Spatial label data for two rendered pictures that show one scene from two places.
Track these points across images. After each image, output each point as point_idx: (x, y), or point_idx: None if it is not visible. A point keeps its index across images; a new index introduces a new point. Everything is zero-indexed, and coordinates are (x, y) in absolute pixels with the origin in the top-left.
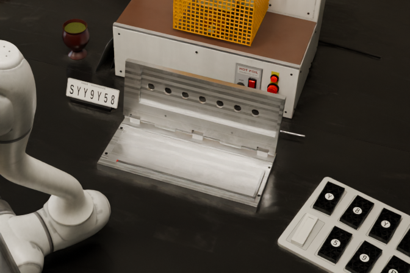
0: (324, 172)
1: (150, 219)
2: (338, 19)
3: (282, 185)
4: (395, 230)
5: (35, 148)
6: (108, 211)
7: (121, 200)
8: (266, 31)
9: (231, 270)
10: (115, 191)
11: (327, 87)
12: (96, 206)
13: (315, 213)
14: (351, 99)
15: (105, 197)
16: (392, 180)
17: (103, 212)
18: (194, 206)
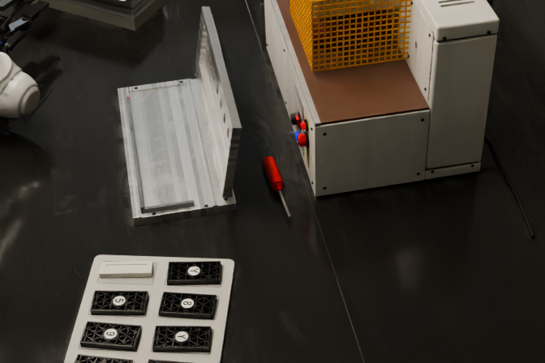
0: (245, 258)
1: (73, 156)
2: None
3: (194, 231)
4: (183, 352)
5: (118, 50)
6: (17, 103)
7: (86, 127)
8: (363, 76)
9: (36, 238)
10: (96, 119)
11: (413, 209)
12: (6, 87)
13: (162, 271)
14: (409, 238)
15: (30, 91)
16: (280, 326)
17: (8, 98)
18: (111, 178)
